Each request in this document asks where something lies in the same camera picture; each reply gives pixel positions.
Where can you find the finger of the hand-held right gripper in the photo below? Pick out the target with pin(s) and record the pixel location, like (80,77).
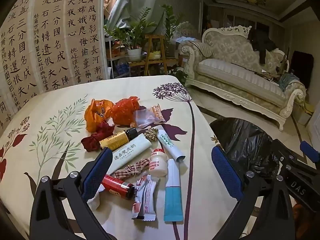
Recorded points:
(310,151)
(285,155)

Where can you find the ornate cream sofa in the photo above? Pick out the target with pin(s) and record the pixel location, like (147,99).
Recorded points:
(237,70)

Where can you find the white tissue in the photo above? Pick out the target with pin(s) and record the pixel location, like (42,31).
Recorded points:
(96,201)

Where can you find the wooden stool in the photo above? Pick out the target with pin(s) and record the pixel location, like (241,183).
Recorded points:
(155,37)

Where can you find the floral tablecloth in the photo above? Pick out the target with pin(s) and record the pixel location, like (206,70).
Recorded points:
(62,100)

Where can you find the white sachet packet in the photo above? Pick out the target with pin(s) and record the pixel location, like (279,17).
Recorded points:
(130,152)

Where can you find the low wooden plant bench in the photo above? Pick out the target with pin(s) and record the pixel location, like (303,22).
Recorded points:
(136,64)

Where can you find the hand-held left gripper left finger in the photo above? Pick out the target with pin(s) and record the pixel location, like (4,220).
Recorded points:
(96,172)

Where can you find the potted plant in white pot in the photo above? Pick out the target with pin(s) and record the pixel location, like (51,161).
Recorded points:
(134,53)

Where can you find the calligraphy paper sheet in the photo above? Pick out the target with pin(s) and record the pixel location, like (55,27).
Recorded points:
(55,30)
(87,30)

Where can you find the black trash bag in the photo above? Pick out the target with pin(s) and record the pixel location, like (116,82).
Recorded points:
(245,140)

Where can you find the white and red sachet wrapper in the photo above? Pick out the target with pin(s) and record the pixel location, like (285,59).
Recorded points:
(147,200)

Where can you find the black clothing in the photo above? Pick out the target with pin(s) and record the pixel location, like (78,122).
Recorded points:
(261,42)

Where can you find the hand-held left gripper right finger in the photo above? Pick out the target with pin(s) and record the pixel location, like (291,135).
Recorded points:
(226,172)

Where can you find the light orange plastic bag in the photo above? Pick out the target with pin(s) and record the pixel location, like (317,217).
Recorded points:
(93,115)

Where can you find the tall green plant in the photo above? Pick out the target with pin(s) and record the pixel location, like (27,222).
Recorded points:
(172,22)

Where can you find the small green floor plant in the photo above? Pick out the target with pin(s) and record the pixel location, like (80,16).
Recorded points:
(178,76)

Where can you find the brown bottle with yellow label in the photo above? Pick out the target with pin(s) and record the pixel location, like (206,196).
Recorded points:
(115,138)

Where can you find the metal shelf rack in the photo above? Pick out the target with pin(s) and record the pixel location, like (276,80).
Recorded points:
(110,57)

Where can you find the dark red ribbon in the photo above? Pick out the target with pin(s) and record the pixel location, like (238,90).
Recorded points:
(92,140)

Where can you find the white tube with green print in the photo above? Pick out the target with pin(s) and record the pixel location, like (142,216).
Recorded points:
(170,146)

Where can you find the blue crate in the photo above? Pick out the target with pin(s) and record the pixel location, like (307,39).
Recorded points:
(122,70)

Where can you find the teal cloth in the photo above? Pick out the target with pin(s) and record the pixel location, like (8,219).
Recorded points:
(288,81)

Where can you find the yellow flower pot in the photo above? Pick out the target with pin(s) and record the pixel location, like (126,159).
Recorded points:
(155,55)

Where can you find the dark bottle with red label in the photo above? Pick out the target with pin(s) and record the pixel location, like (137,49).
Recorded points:
(117,185)

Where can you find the red checked ribbon bow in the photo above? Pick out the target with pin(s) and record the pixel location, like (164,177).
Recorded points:
(130,170)

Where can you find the grey curtain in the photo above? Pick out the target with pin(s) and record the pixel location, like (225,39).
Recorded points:
(140,2)

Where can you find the blue and white tube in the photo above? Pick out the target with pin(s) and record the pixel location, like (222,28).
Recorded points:
(173,200)

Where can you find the red-orange plastic bag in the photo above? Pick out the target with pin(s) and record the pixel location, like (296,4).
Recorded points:
(122,112)

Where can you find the clear wrapper with orange print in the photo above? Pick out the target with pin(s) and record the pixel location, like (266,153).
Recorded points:
(145,117)

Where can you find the small white yogurt bottle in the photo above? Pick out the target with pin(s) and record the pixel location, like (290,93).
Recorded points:
(158,165)

